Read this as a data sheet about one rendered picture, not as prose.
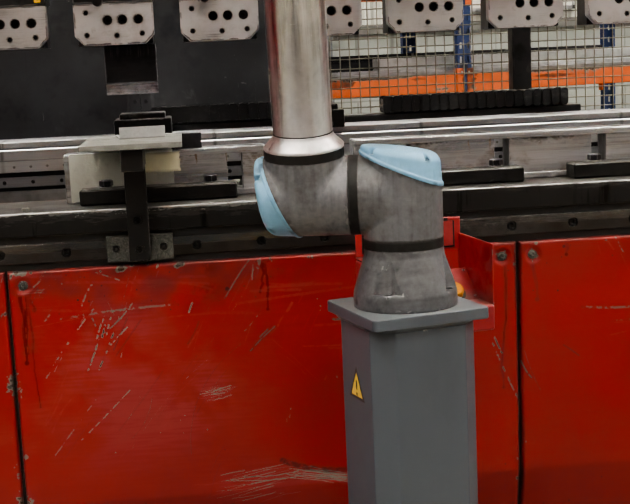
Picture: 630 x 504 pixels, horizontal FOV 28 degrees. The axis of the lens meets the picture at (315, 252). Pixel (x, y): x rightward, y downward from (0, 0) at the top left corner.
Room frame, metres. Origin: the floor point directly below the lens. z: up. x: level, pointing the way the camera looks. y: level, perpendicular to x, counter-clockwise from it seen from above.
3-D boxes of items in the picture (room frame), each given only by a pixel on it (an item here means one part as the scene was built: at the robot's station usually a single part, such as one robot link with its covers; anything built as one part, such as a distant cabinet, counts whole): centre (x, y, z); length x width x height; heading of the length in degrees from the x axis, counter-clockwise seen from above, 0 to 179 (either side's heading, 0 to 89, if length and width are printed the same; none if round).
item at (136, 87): (2.47, 0.34, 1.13); 0.10 x 0.02 x 0.10; 96
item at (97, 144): (2.32, 0.33, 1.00); 0.26 x 0.18 x 0.01; 6
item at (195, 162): (2.47, 0.29, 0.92); 0.39 x 0.06 x 0.10; 96
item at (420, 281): (1.80, -0.13, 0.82); 0.15 x 0.15 x 0.10
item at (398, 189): (1.80, -0.12, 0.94); 0.13 x 0.12 x 0.14; 84
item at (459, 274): (2.15, -0.19, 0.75); 0.20 x 0.16 x 0.18; 104
